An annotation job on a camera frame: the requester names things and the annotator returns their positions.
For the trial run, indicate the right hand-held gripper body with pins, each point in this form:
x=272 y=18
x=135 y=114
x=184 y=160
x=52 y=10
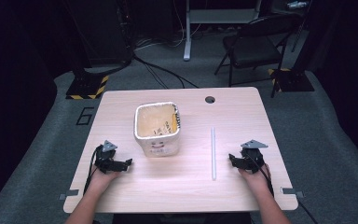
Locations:
x=252 y=160

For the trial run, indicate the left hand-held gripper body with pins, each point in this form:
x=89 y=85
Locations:
x=105 y=161

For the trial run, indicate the person's left hand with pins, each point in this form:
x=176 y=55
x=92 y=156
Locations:
x=101 y=180

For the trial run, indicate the person's right hand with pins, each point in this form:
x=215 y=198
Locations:
x=256 y=180

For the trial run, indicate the thin white stick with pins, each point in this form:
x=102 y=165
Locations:
x=213 y=155

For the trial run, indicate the white square bin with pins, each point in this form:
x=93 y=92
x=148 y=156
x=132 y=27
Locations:
x=157 y=130

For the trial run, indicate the black stand base striped edge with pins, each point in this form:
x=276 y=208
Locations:
x=293 y=81
x=85 y=88

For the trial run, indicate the black folding chair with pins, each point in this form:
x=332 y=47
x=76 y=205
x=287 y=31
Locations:
x=251 y=49

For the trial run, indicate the black equipment cabinet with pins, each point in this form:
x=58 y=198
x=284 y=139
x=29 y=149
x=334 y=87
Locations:
x=99 y=31

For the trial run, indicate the grey metal table bracket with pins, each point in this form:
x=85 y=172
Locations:
x=292 y=191
x=69 y=194

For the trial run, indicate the white desk frame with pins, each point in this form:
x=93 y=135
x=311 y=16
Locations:
x=217 y=15

